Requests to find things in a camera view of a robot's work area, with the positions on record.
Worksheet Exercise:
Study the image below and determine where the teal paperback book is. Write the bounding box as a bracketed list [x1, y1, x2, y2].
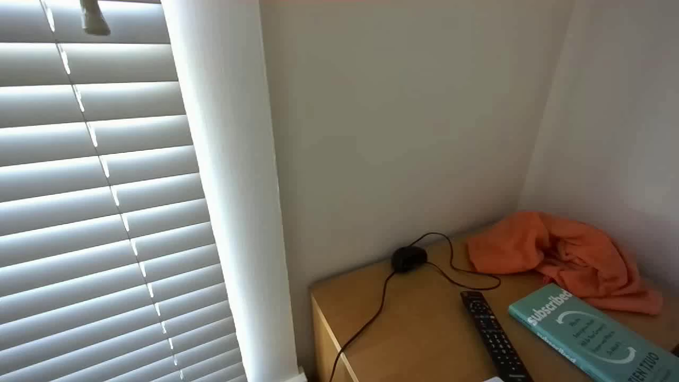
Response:
[509, 284, 679, 382]

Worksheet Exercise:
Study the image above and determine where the small black puck device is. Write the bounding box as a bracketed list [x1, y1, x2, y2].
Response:
[391, 247, 426, 273]

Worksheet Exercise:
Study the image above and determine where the light wooden cabinet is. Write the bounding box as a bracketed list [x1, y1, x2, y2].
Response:
[310, 239, 679, 382]

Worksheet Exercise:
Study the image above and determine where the black TV remote control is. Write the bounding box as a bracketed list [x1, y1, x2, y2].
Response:
[461, 290, 533, 382]

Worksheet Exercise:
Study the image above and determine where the white venetian window blind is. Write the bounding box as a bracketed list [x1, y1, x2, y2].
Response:
[0, 0, 247, 382]

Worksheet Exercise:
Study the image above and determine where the orange crumpled cloth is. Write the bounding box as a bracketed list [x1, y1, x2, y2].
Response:
[467, 212, 664, 317]

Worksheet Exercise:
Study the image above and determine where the white window frame post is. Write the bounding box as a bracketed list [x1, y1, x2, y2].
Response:
[161, 0, 308, 382]

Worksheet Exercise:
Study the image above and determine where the blind tilt wand handle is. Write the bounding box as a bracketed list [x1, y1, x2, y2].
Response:
[81, 0, 111, 37]

